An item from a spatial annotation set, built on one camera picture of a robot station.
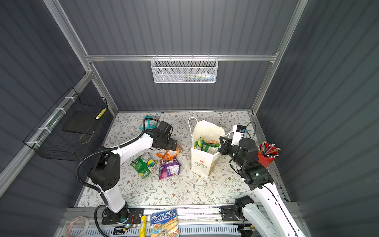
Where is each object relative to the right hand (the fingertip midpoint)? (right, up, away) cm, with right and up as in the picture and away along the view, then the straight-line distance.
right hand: (222, 139), depth 70 cm
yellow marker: (-38, -42, -1) cm, 56 cm away
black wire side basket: (-75, +4, +4) cm, 75 cm away
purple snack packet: (-28, -18, +14) cm, 36 cm away
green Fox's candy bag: (-10, -5, +19) cm, 22 cm away
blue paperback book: (-28, -41, -1) cm, 49 cm away
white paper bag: (-9, -13, +5) cm, 16 cm away
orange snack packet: (-30, -12, +21) cm, 38 cm away
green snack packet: (-3, -7, +13) cm, 15 cm away
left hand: (-28, -6, +22) cm, 37 cm away
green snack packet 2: (-43, -17, +16) cm, 49 cm away
